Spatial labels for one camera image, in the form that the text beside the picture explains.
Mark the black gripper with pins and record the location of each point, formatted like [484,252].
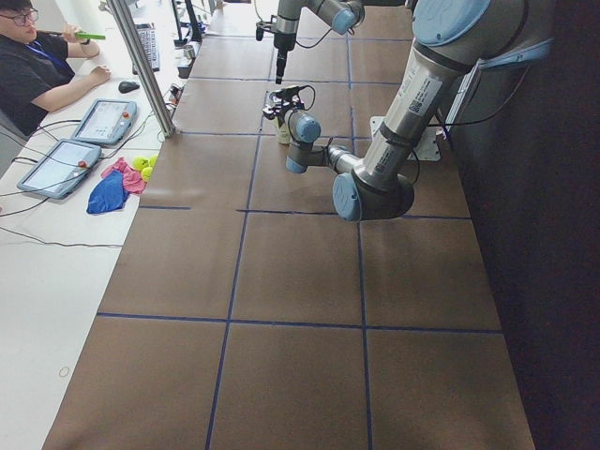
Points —
[277,111]
[282,42]

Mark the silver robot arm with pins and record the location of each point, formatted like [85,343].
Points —
[449,38]
[340,16]

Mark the blue toy ball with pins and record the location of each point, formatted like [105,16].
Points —
[108,195]

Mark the small metal cup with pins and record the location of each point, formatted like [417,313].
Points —
[190,50]

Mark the black keyboard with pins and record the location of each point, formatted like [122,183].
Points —
[148,39]

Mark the black computer mouse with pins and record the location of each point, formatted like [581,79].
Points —
[125,87]

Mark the pink toy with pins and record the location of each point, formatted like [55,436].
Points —
[132,179]

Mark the upper teach pendant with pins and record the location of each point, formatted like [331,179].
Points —
[106,122]

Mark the teach pendant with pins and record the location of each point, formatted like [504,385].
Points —
[59,172]
[106,122]

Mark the green stick toy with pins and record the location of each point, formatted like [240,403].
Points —
[84,35]

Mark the lower teach pendant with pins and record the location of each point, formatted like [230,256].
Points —
[59,172]

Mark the seated person with glasses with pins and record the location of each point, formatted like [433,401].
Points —
[36,78]

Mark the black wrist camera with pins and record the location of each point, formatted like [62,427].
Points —
[289,94]
[261,28]

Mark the aluminium frame post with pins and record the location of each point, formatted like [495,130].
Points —
[126,26]

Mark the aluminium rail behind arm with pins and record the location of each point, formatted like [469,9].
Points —
[463,98]

